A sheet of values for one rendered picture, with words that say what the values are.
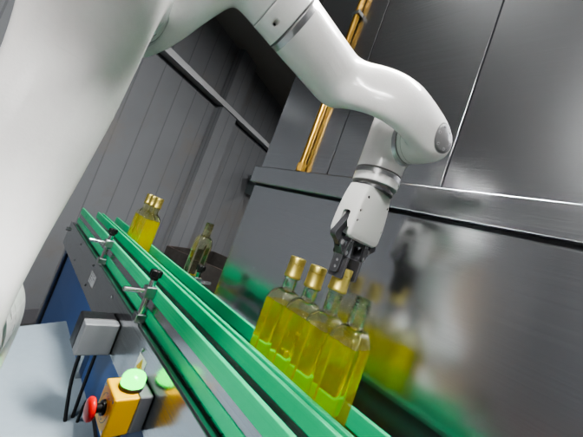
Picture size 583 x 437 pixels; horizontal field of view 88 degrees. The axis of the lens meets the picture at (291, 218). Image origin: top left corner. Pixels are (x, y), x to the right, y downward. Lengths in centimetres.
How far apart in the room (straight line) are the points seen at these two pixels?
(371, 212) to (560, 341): 32
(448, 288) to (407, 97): 33
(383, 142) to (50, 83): 45
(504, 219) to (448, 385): 29
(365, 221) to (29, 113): 45
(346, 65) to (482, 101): 36
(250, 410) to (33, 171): 39
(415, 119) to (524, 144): 27
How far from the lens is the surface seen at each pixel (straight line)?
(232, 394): 54
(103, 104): 37
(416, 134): 50
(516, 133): 72
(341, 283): 55
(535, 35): 84
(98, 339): 93
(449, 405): 63
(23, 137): 35
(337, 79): 50
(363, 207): 53
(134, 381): 70
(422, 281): 63
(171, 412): 66
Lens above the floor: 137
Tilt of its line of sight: 3 degrees up
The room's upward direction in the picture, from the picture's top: 20 degrees clockwise
